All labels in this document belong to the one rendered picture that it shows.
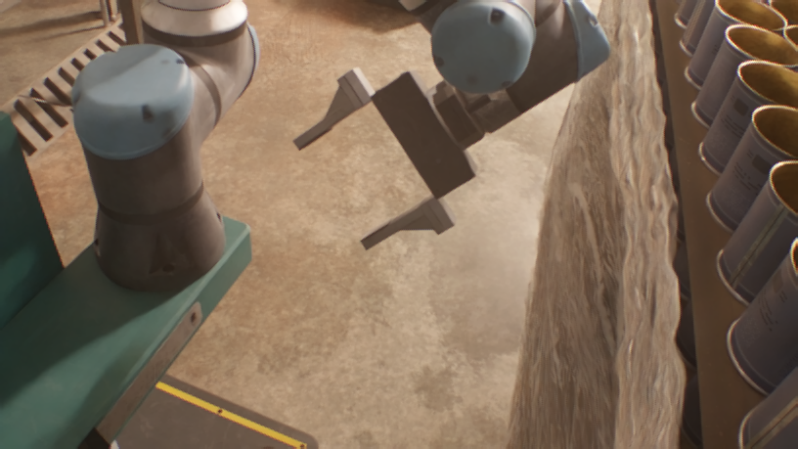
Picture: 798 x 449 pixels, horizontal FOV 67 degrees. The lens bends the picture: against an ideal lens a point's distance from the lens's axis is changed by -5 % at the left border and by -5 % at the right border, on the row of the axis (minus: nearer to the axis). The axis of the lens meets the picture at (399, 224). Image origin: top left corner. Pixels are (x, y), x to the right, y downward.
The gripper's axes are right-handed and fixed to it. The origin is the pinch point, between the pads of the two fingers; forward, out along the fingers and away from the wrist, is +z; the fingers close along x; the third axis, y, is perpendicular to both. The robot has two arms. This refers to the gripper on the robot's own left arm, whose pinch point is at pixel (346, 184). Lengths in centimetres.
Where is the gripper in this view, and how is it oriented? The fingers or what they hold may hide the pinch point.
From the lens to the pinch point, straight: 71.2
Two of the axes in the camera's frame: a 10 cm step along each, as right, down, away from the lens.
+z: -8.2, 5.0, 2.9
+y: 1.7, -2.7, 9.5
